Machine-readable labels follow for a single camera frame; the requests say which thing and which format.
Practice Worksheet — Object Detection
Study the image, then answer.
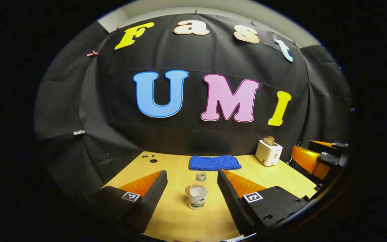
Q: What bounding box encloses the folded blue towel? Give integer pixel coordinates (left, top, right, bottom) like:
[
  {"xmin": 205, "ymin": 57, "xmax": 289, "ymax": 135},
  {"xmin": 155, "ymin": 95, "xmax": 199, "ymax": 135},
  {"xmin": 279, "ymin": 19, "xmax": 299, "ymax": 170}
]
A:
[{"xmin": 189, "ymin": 155, "xmax": 242, "ymax": 171}]

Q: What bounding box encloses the clear plastic water bottle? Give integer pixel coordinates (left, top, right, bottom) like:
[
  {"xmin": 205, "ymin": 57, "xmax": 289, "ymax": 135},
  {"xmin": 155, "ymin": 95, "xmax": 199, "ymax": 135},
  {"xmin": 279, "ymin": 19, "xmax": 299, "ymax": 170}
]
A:
[{"xmin": 189, "ymin": 171, "xmax": 209, "ymax": 210}]

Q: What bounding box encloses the white toaster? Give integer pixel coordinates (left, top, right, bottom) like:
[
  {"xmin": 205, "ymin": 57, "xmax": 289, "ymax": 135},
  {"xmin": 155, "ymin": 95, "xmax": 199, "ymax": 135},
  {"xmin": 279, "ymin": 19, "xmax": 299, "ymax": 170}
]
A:
[{"xmin": 255, "ymin": 139, "xmax": 283, "ymax": 167}]

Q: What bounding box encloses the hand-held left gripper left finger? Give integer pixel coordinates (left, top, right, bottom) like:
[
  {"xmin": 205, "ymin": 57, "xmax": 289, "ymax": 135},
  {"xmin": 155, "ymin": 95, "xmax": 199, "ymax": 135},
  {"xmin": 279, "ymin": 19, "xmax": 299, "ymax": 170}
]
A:
[{"xmin": 86, "ymin": 170, "xmax": 168, "ymax": 234}]

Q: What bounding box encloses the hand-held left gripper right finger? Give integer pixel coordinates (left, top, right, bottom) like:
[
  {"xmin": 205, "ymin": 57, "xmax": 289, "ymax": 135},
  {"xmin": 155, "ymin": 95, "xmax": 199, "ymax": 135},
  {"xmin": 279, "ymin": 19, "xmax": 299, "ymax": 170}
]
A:
[{"xmin": 217, "ymin": 169, "xmax": 311, "ymax": 237}]

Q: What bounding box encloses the black backdrop cloth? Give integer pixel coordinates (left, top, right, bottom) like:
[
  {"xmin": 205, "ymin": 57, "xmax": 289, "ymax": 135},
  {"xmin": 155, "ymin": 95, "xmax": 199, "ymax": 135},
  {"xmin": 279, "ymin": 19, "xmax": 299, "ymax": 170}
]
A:
[{"xmin": 34, "ymin": 13, "xmax": 353, "ymax": 197}]

